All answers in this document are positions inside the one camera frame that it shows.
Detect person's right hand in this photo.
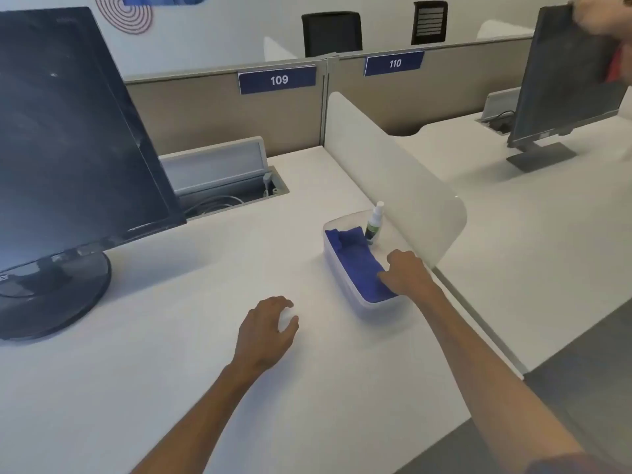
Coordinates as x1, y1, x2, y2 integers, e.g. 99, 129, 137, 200
377, 249, 440, 298

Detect person's left hand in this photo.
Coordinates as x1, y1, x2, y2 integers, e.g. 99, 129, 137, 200
230, 296, 300, 376

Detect blue microfiber cloth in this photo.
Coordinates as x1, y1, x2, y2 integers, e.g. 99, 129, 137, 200
325, 227, 398, 303

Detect small white spray bottle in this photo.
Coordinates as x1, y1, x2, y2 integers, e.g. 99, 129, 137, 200
364, 201, 386, 244

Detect black acer monitor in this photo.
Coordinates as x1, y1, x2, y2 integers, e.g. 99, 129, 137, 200
0, 7, 188, 341

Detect person's left forearm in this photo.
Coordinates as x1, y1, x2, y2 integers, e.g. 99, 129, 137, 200
130, 362, 270, 474

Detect person's right forearm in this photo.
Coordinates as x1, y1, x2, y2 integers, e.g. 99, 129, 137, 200
419, 283, 586, 465

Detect clear plastic container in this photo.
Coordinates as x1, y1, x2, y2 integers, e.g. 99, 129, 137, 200
323, 209, 411, 319

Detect frosted desk divider panel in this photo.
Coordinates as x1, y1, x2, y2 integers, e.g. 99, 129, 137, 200
325, 91, 468, 270

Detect beige cubicle partition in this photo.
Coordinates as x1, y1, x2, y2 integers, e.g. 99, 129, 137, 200
328, 36, 534, 136
123, 57, 329, 159

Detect blue number sign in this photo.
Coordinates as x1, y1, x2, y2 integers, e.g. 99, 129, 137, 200
363, 51, 425, 77
238, 65, 317, 96

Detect black mesh office chair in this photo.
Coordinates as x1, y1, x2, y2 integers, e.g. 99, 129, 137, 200
302, 11, 364, 59

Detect black slatted office chair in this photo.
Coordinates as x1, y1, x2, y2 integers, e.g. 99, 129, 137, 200
410, 0, 449, 46

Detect red cloth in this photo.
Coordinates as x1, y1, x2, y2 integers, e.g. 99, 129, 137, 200
606, 46, 624, 84

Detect white cable bundle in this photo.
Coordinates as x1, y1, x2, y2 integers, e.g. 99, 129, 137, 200
181, 194, 246, 215

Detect grey desk cable box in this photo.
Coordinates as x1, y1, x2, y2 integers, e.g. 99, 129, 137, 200
159, 136, 290, 222
479, 87, 522, 132

